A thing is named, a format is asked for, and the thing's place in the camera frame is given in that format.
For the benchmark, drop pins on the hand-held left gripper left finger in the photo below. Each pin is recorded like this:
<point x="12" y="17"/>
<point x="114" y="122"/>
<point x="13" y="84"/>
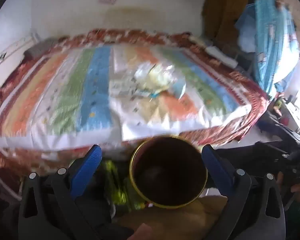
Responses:
<point x="86" y="170"/>

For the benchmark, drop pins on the grey folded cloth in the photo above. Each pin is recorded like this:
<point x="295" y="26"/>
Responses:
<point x="36" y="48"/>

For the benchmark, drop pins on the red floral blanket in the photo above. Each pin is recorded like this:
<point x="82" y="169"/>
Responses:
<point x="250" y="97"/>

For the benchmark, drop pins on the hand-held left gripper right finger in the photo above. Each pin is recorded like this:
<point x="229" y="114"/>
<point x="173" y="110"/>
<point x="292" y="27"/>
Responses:
<point x="216" y="170"/>

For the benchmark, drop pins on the dark round bin gold rim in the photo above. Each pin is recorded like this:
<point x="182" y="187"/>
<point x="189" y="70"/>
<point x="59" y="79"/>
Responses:
<point x="168" y="172"/>

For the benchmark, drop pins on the clear plastic bag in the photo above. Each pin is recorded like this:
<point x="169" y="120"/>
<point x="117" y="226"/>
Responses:
<point x="155" y="76"/>

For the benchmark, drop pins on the black furniture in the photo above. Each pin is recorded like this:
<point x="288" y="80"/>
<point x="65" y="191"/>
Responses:
<point x="281" y="126"/>

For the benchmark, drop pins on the brown hanging cloth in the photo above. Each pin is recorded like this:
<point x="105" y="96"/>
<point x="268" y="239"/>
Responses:
<point x="225" y="10"/>

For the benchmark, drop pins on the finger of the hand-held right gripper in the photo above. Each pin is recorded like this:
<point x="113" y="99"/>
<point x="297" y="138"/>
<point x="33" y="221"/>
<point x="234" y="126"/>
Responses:
<point x="272" y="150"/>

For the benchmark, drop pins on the blue printed cloth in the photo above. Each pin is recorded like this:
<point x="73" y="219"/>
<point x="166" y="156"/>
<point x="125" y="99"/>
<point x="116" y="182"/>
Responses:
<point x="272" y="35"/>

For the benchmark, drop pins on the striped colourful mat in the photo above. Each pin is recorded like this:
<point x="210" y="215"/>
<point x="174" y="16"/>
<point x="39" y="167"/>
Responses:
<point x="90" y="92"/>

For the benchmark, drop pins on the green yellow plastic bag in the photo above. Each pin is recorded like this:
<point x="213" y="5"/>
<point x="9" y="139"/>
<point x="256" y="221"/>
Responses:
<point x="117" y="187"/>

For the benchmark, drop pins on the white folded cloth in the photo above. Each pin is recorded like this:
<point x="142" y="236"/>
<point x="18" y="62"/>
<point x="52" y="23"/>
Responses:
<point x="221" y="55"/>

